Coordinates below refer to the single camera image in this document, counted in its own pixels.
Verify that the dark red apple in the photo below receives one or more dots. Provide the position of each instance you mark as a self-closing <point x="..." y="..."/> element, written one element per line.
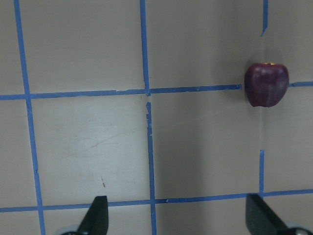
<point x="266" y="84"/>

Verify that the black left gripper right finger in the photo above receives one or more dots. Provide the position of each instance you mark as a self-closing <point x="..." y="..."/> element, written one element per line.
<point x="261" y="219"/>

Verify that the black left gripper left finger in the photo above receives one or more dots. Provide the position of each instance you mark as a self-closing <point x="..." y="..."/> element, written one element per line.
<point x="96" y="220"/>

